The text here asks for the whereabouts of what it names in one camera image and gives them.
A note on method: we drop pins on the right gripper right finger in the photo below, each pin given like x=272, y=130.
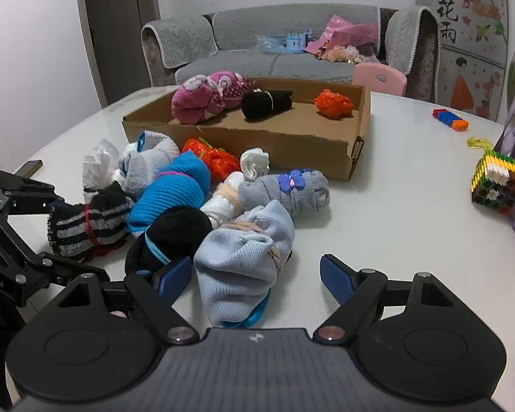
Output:
x=358, y=294

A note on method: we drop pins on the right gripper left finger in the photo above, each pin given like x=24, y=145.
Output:
x=154, y=294

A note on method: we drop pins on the black sock blue band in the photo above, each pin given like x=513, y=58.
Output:
x=176, y=234

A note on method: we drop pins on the black grey striped sock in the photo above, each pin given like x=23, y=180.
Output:
x=84, y=232

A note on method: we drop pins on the light blue sock bundle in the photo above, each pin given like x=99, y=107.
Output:
x=239, y=263

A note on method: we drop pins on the bright blue sock bundle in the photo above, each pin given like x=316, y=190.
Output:
x=184, y=182

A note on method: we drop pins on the grey waffle blue-trim sock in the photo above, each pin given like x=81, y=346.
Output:
x=143, y=160

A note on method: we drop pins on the orange plastic bag bundle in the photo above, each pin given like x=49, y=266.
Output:
x=333, y=105

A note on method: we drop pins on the pink fluffy sock bundle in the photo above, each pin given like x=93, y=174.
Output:
x=203, y=97

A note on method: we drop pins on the black sock roll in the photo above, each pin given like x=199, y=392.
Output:
x=258, y=105

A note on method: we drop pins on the grey sock purple flower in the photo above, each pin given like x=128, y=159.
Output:
x=301, y=192

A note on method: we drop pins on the crumpled white plastic bag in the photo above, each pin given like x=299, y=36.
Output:
x=100, y=167

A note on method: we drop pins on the small white rolled sock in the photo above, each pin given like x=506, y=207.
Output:
x=254, y=163

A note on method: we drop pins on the brown cardboard tray box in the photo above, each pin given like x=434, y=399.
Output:
x=298, y=138

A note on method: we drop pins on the colourful bead block cube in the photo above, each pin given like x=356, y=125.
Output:
x=493, y=182

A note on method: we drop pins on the yellow plastic scrap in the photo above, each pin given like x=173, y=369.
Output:
x=480, y=143

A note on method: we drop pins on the red blue toy block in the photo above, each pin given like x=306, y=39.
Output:
x=450, y=119

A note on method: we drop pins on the pink plastic chair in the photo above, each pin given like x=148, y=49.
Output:
x=381, y=78

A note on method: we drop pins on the plush toy pile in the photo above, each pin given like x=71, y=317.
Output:
x=349, y=54

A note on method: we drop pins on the grey sofa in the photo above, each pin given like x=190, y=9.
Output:
x=177, y=49

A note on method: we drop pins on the blue toy castle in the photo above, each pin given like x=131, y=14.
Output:
x=292, y=43

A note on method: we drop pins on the pink plastic bag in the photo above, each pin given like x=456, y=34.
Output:
x=339, y=32

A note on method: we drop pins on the dark door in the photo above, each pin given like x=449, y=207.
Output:
x=111, y=33

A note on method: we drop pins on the decorated refrigerator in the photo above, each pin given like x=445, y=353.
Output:
x=475, y=48

